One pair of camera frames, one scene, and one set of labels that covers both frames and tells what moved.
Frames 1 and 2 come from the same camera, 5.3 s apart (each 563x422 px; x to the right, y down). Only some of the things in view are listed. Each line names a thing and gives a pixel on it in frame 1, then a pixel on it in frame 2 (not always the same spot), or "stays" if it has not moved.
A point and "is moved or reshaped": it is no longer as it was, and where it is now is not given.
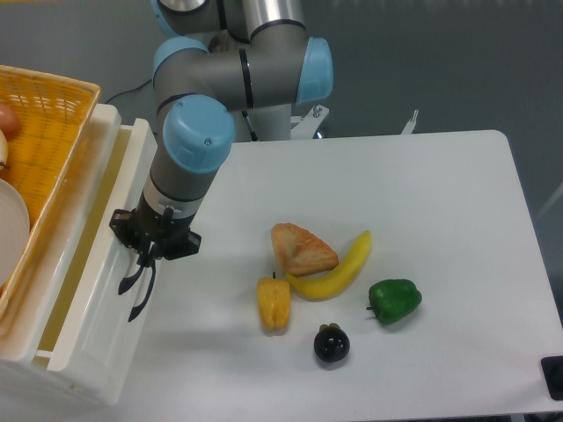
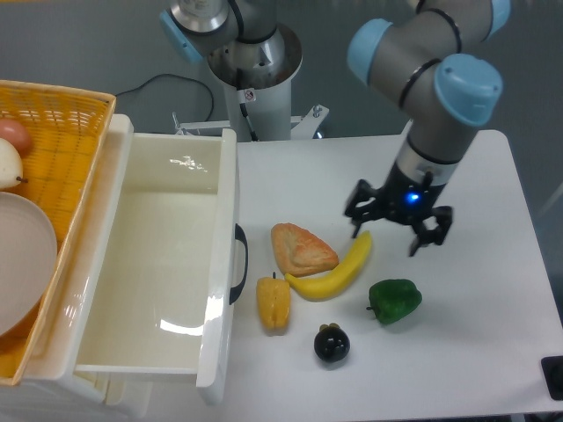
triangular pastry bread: x=301 y=252 stays
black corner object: x=552 y=372 stays
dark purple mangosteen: x=332 y=343 stays
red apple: x=10 y=122 → x=16 y=134
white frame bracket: x=310 y=122 stays
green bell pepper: x=392 y=299 stays
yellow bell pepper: x=274 y=295 stays
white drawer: x=91 y=340 is moved or reshaped
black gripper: x=151 y=231 → x=405 y=198
